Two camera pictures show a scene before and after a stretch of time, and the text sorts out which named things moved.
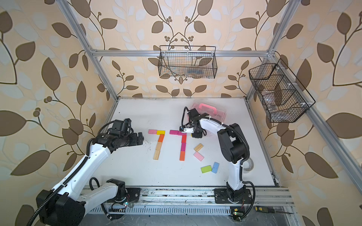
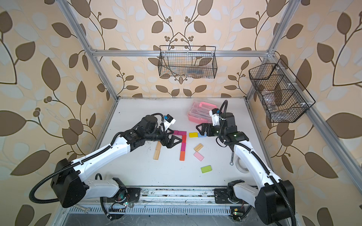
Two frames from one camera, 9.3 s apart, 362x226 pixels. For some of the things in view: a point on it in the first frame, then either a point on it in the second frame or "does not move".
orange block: (182, 156) does not move
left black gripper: (134, 141) -> (164, 142)
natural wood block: (156, 154) does not move
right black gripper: (199, 135) -> (210, 127)
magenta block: (183, 146) does not move
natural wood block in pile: (198, 147) does not move
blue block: (215, 167) -> (200, 135)
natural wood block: (159, 146) does not move
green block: (206, 169) does not move
